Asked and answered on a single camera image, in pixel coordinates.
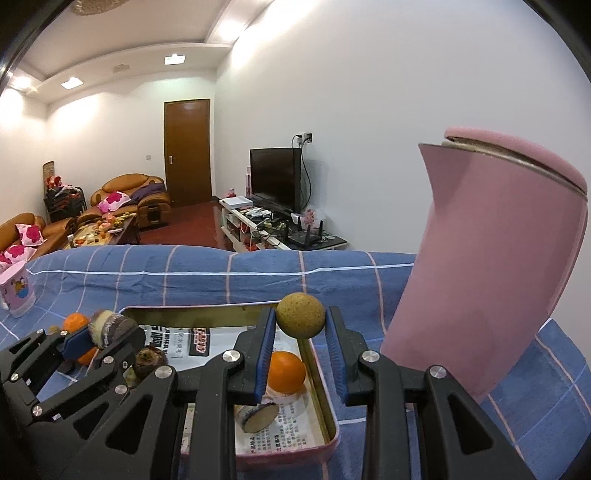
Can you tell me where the white television stand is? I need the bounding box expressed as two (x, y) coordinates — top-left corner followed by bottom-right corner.
(221, 198), (347, 252)

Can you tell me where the purple blanket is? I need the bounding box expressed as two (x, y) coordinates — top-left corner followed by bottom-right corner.
(130, 182), (167, 204)

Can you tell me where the pink floral pillow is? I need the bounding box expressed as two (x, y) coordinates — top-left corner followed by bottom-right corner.
(98, 192), (131, 213)
(16, 224), (45, 245)
(2, 244), (38, 263)

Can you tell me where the pink tin box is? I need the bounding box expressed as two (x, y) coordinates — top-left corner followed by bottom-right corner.
(117, 302), (340, 472)

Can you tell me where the round ceiling lamp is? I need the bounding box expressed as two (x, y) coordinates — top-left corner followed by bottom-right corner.
(74, 0), (130, 14)

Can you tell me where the black television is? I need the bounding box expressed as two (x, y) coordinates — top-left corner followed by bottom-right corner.
(250, 147), (303, 214)

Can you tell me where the brown leather armchair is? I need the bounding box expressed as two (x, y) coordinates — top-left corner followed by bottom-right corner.
(90, 173), (171, 232)

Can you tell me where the black router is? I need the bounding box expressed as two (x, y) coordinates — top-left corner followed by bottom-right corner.
(288, 220), (324, 247)

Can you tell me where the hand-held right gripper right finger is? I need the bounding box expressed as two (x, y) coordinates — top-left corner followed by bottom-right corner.
(326, 307), (536, 480)

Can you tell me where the pink flower decoration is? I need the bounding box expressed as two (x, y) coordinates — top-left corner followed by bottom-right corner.
(300, 209), (326, 232)

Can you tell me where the pink cartoon mug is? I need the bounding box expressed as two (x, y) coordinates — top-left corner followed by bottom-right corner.
(0, 260), (37, 318)

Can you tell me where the cluttered coffee table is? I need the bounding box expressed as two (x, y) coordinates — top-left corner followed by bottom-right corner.
(62, 213), (139, 250)

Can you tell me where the printed paper sheet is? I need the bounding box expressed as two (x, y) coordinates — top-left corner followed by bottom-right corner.
(139, 323), (319, 455)

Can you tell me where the pink kettle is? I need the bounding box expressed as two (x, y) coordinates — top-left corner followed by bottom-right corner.
(383, 126), (588, 404)

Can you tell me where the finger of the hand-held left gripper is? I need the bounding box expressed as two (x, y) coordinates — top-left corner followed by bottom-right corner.
(0, 329), (94, 393)
(30, 329), (146, 425)

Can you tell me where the dark water chestnut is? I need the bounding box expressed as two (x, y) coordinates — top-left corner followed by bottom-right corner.
(134, 347), (169, 384)

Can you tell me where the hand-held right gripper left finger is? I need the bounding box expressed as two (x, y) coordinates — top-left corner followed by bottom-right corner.
(69, 307), (277, 480)

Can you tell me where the brown wooden door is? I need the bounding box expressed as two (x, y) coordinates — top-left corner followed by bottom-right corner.
(164, 98), (213, 207)

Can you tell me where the brown leather sofa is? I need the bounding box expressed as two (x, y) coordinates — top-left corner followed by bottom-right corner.
(0, 212), (77, 264)

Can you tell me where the black rack with clothes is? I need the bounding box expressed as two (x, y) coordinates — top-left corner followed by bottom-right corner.
(44, 185), (88, 222)

